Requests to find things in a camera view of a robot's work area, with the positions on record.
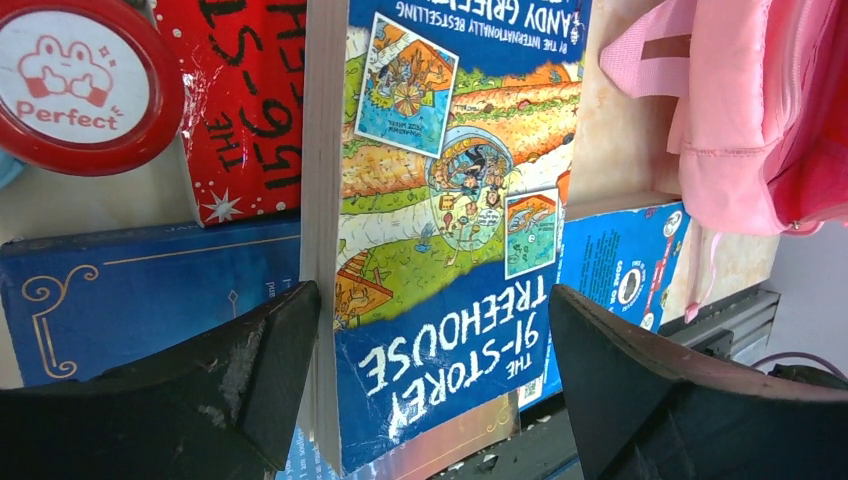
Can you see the pink student backpack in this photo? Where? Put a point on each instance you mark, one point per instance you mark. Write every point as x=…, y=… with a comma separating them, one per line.
x=760, y=126

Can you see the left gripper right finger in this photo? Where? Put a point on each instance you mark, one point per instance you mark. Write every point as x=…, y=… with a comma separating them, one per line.
x=810, y=420

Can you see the light blue paperback book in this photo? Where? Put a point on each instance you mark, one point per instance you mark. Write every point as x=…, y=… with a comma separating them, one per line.
x=620, y=252

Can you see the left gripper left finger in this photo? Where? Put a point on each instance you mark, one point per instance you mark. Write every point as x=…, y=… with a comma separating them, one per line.
x=220, y=405

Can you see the light blue eraser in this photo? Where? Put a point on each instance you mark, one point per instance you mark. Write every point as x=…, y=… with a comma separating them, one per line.
x=10, y=168

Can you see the dark blue sunset book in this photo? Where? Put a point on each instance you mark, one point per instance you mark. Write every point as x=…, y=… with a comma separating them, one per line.
x=78, y=305

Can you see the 91-storey treehouse blue book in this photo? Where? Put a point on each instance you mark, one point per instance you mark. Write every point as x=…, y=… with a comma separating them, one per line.
x=438, y=143

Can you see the red 156-storey treehouse book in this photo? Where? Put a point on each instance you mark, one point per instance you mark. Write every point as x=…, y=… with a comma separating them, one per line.
x=242, y=64

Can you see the red perfect stamp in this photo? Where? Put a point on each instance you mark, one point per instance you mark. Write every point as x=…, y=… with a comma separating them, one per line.
x=88, y=88

